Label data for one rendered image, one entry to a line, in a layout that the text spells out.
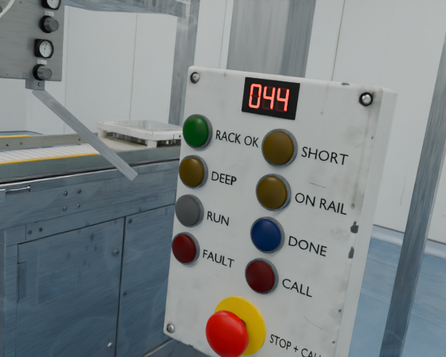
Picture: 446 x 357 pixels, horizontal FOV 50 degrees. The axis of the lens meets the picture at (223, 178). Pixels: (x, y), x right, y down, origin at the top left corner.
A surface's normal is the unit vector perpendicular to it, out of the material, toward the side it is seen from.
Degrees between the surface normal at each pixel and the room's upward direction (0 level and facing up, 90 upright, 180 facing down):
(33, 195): 90
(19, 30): 90
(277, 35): 90
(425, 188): 90
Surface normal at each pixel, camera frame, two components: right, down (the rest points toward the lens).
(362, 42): -0.58, 0.11
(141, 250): 0.83, 0.22
